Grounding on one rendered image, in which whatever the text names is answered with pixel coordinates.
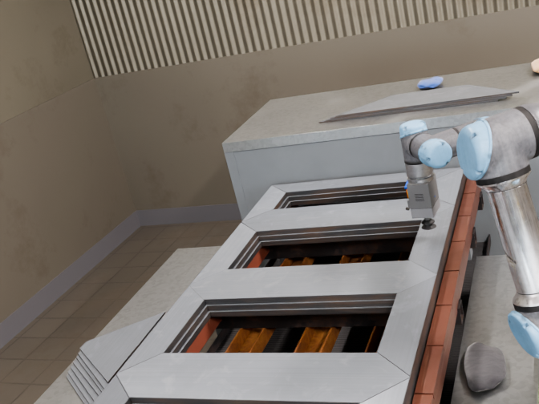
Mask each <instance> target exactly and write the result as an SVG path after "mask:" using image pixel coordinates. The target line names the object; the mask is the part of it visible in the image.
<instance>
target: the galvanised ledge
mask: <svg viewBox="0 0 539 404"><path fill-rule="evenodd" d="M516 292H517V290H516V287H515V285H514V282H513V277H512V274H511V271H510V268H509V264H508V261H507V258H506V255H495V256H478V257H476V263H475V268H474V273H473V278H472V286H471V291H470V296H469V300H468V309H467V313H466V318H465V323H464V332H463V337H462V342H461V346H460V355H459V360H458V364H457V369H456V377H455V382H454V387H453V392H452V400H451V404H538V402H537V396H538V383H539V358H535V357H533V356H531V355H530V354H528V353H527V352H526V351H525V350H524V349H523V348H522V347H521V345H520V344H519V343H518V341H517V339H516V338H515V337H514V335H513V333H512V331H511V329H510V327H509V323H508V315H509V313H511V311H513V310H514V311H515V309H514V306H513V297H514V295H515V294H516ZM475 342H481V343H483V344H485V345H489V346H491V347H493V346H495V347H497V348H499V349H501V351H502V352H503V354H504V356H505V362H506V376H505V379H504V380H503V381H502V382H501V383H499V384H498V385H497V386H496V387H495V388H494V389H490V390H484V391H479V392H475V391H471V390H470V388H469V387H468V382H467V378H466V376H465V372H464V355H465V352H466V350H467V348H468V347H469V346H470V345H472V344H473V343H475Z"/></svg>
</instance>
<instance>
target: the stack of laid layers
mask: <svg viewBox="0 0 539 404"><path fill-rule="evenodd" d="M466 181H467V179H466V176H465V174H464V173H463V176H462V180H461V183H460V188H459V191H458V195H457V198H456V203H455V207H454V210H453V213H452V218H451V222H450V225H449V228H448V234H447V237H446V241H445V244H444V249H443V252H442V256H441V259H440V264H439V268H438V271H437V276H436V280H435V284H434V287H433V290H432V295H431V299H430V302H429V306H428V311H427V314H426V317H425V321H424V324H423V329H422V333H421V336H420V340H419V345H418V348H417V351H416V355H415V360H414V364H413V367H412V370H411V376H410V379H409V383H408V385H407V391H406V394H405V398H404V401H403V404H412V400H413V396H414V393H415V387H416V383H417V380H418V377H419V371H420V367H421V364H422V360H423V357H424V351H425V347H426V344H427V340H428V334H429V331H430V328H431V324H432V318H433V315H434V312H435V307H436V302H437V298H438V295H439V291H440V286H441V282H442V279H443V275H444V270H445V266H446V262H447V259H448V253H449V249H450V246H451V243H452V237H453V233H454V230H455V226H456V220H457V217H458V213H459V210H460V204H461V201H462V197H463V194H464V188H465V184H466ZM406 183H407V182H399V183H390V184H373V185H364V186H355V187H346V188H328V189H319V190H310V191H301V192H287V193H286V194H285V195H284V196H283V197H282V199H281V200H280V201H279V203H278V204H277V205H276V207H275V208H274V209H281V208H290V207H291V206H293V205H303V204H321V203H331V202H341V201H351V200H370V199H380V198H390V197H400V196H407V193H406V190H407V189H404V186H405V184H406ZM421 221H422V220H411V221H400V222H388V223H377V224H354V225H343V226H330V227H319V228H296V229H285V230H273V231H262V232H256V233H255V234H254V235H253V237H252V238H251V239H250V241H249V242H248V244H247V245H246V246H245V247H244V248H243V250H242V251H241V252H240V254H239V255H238V256H237V258H236V259H235V261H234V262H233V263H232V264H231V265H230V266H229V268H228V269H246V268H247V267H248V265H249V264H250V262H251V261H252V259H253V258H254V257H255V256H256V254H257V253H258V251H259V250H260V248H261V247H262V246H272V245H285V244H311V243H324V242H337V241H350V240H376V239H389V238H402V237H416V235H417V232H418V230H419V226H420V223H421ZM396 294H397V293H387V294H363V295H338V296H312V297H264V298H240V299H215V300H204V301H203V302H202V303H201V305H200V306H199V308H198V309H197V311H196V312H195V313H194V314H193V315H192V316H191V318H190V319H189V320H188V322H187V323H186V325H185V326H184V328H183V329H182V330H181V331H180V332H179V333H178V335H177V336H176V338H175V339H174V340H173V342H172V343H171V345H170V346H169V347H168V348H167V349H166V350H165V353H186V351H187V350H188V348H189V347H190V345H191V344H192V343H193V342H194V340H195V339H196V338H197V336H198V334H199V333H200V332H201V330H202V329H203V328H204V327H205V325H206V324H207V322H208V321H209V319H210V318H211V317H246V316H281V315H317V314H352V313H390V312H391V309H392V306H393V304H394V301H395V297H396ZM125 404H360V403H345V402H281V401H249V400H216V399H183V398H129V399H128V400H127V402H126V403H125Z"/></svg>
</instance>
